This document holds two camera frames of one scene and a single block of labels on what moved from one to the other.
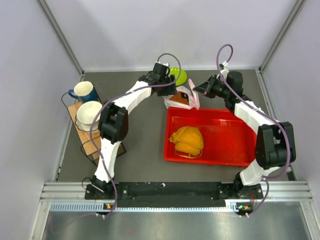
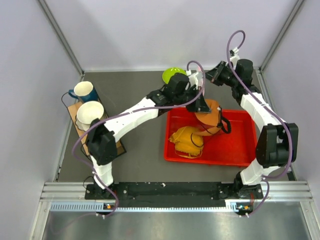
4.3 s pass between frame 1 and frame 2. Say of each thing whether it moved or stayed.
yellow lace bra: stayed
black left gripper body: moved
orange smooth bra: moved
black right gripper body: moved
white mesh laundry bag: moved
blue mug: stayed
